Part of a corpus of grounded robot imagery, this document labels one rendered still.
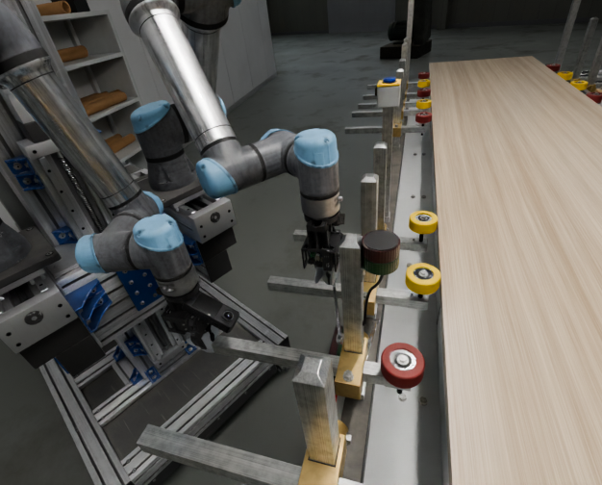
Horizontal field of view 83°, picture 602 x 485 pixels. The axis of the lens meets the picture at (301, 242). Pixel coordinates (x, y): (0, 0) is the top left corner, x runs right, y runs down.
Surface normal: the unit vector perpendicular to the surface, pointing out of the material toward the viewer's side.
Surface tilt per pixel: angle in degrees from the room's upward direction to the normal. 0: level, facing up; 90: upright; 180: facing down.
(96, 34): 90
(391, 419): 0
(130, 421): 0
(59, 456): 0
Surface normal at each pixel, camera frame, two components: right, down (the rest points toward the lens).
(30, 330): 0.73, 0.33
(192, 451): -0.11, -0.80
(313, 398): -0.28, 0.59
